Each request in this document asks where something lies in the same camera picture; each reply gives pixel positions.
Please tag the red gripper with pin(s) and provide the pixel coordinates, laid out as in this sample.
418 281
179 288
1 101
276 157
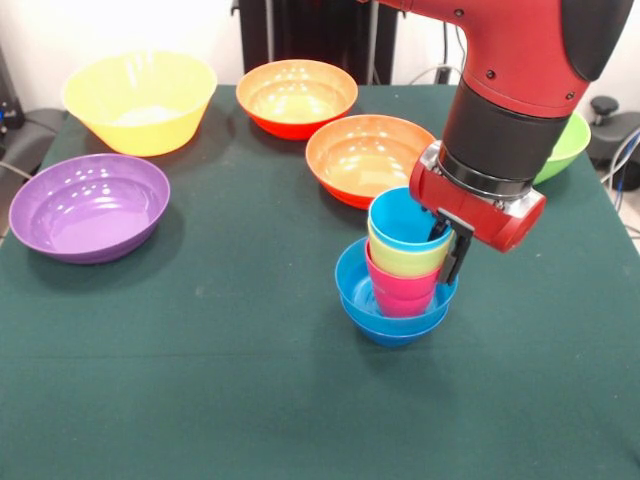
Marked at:
475 217

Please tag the yellow-green cup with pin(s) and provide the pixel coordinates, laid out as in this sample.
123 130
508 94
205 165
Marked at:
407 260

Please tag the light blue cup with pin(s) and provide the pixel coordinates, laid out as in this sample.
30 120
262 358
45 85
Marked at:
397 220

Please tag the red cup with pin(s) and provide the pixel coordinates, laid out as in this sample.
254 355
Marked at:
400 295

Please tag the dark blue bowl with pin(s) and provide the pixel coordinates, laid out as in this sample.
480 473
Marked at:
395 335

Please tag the light blue bowl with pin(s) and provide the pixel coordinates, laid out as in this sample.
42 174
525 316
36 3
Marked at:
350 295

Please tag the orange bowl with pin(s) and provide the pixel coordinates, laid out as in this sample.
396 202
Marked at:
295 95
360 160

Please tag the light green bowl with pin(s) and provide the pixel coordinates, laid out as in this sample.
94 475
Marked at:
567 155

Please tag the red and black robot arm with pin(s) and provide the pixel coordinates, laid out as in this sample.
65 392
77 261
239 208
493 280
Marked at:
525 75

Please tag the black plug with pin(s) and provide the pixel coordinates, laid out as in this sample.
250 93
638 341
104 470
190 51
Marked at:
442 75

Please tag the black rounded base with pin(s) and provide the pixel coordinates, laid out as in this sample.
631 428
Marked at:
612 142

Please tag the dark green tablecloth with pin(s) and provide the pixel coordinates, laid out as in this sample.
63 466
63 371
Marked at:
320 400

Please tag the black knob clamp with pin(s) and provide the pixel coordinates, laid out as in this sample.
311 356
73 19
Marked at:
604 106

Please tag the large yellow bowl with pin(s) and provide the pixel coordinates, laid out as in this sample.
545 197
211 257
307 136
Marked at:
140 130

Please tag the purple bowl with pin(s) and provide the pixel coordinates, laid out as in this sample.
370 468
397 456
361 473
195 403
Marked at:
85 215

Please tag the black chair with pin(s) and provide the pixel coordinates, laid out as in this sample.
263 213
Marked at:
30 135

